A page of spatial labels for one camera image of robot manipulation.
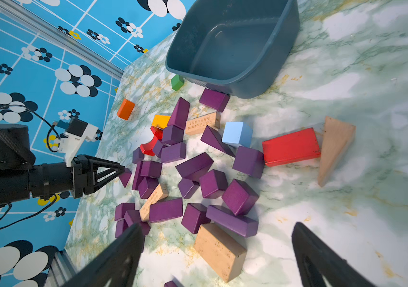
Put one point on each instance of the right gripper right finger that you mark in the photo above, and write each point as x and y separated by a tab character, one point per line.
319	265

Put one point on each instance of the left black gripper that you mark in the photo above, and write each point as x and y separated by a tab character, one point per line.
90	174

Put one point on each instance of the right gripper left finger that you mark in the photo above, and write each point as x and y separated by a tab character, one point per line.
116	266

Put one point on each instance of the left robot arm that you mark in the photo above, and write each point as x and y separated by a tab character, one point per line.
21	178

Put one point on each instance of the purple brick beside bin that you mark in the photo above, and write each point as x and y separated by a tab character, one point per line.
215	100

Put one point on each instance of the dark teal storage bin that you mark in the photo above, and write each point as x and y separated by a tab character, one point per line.
234	47

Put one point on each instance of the purple brick left edge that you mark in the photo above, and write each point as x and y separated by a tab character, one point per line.
125	177

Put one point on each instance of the lone purple brick front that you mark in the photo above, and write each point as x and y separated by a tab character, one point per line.
173	282

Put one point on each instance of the red arch brick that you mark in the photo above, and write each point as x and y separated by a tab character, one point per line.
147	148

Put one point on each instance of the natural wood slanted brick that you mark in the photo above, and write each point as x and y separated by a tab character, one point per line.
160	193

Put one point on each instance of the orange brick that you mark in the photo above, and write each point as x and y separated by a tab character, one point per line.
125	110

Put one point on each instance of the purple long brick centre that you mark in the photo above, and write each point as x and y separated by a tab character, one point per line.
166	210

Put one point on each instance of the yellow long brick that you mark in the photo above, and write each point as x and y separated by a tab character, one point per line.
160	122

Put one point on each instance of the natural wood large brick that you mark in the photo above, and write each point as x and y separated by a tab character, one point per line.
224	254

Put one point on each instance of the purple tall triangle brick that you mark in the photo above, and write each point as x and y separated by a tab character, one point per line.
180	114

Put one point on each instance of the natural wood printed brick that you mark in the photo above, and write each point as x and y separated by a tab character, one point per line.
199	124

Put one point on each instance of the red rectangular brick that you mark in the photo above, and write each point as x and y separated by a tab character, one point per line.
291	148

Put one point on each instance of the purple wedge brick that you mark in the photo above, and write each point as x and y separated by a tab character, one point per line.
212	137

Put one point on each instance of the green cube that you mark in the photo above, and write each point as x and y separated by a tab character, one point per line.
177	82

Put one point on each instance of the natural wood triangle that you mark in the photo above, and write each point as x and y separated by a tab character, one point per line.
338	136

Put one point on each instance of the light blue cube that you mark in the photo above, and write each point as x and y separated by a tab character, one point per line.
237	134

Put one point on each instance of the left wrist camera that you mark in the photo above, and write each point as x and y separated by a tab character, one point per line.
76	133

